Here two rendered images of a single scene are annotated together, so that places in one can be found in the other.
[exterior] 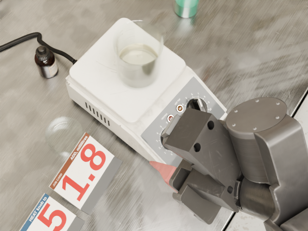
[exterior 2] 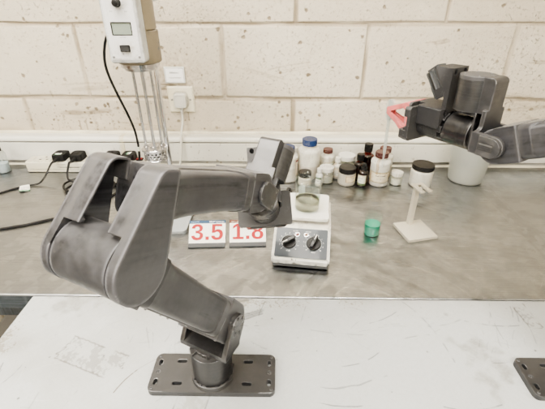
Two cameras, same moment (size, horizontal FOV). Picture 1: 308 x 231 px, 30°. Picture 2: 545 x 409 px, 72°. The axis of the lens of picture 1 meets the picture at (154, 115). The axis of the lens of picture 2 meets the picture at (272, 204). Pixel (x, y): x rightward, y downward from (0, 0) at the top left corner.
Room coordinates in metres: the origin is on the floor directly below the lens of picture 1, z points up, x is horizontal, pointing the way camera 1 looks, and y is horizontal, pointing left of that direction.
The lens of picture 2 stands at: (-0.10, -0.62, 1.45)
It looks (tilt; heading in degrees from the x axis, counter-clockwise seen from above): 31 degrees down; 62
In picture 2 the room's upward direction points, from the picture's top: straight up
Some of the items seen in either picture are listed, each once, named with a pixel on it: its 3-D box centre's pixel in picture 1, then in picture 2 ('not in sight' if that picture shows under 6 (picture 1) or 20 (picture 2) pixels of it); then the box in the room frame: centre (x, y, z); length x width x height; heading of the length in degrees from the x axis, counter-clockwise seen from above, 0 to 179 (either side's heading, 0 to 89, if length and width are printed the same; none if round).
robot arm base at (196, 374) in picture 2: not in sight; (212, 360); (0.00, -0.23, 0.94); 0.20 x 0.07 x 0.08; 151
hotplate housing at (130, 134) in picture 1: (141, 93); (302, 226); (0.33, 0.02, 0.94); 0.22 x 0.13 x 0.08; 54
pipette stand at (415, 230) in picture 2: not in sight; (418, 210); (0.60, -0.09, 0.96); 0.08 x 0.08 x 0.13; 75
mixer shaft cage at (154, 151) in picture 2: not in sight; (148, 113); (0.07, 0.37, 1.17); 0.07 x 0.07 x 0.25
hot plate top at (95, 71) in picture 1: (128, 69); (304, 206); (0.34, 0.04, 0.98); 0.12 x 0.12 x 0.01; 54
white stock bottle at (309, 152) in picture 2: not in sight; (309, 157); (0.54, 0.32, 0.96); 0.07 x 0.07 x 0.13
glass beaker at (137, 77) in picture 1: (140, 56); (308, 194); (0.34, 0.02, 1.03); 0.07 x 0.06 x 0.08; 127
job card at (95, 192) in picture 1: (87, 173); (247, 233); (0.21, 0.09, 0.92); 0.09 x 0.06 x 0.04; 154
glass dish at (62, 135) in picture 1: (64, 136); not in sight; (0.27, 0.13, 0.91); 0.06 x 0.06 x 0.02
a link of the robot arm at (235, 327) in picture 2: not in sight; (210, 326); (0.01, -0.22, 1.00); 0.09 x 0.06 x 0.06; 125
